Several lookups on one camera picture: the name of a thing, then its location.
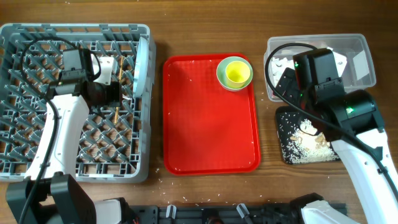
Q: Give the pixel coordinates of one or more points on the wooden chopstick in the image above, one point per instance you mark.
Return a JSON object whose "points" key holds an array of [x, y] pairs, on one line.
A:
{"points": [[119, 80]]}

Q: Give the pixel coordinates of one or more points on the white napkin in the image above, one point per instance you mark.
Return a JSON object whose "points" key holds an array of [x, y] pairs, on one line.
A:
{"points": [[278, 67]]}

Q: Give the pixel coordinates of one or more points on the large light blue plate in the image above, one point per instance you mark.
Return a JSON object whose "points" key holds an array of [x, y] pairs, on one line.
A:
{"points": [[141, 67]]}

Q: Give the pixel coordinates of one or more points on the yellow cup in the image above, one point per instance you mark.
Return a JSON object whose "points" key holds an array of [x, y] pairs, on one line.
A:
{"points": [[237, 74]]}

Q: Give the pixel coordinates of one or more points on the leftover rice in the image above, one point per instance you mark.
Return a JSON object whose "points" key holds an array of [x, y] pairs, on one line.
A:
{"points": [[308, 143]]}

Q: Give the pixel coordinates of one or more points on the green bowl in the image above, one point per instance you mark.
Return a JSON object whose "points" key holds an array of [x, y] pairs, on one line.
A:
{"points": [[220, 72]]}

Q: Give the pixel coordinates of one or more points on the white plastic fork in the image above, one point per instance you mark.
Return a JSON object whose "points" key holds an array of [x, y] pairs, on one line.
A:
{"points": [[126, 97]]}

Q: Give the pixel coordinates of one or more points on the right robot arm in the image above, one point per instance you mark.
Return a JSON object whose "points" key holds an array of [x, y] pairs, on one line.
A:
{"points": [[353, 125]]}

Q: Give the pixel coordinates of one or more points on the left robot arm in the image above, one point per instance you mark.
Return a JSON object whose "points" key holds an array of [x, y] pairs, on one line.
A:
{"points": [[49, 192]]}

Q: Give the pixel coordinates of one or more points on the grey dishwasher rack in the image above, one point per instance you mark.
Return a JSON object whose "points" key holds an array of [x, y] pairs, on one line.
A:
{"points": [[31, 57]]}

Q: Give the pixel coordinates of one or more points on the black waste tray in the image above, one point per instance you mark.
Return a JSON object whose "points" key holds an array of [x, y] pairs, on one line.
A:
{"points": [[289, 149]]}

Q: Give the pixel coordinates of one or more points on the clear plastic bin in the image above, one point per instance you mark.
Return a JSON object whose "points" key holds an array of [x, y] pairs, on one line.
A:
{"points": [[351, 52]]}

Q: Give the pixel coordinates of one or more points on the red serving tray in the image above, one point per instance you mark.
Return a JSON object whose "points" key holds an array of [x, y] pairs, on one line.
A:
{"points": [[207, 129]]}

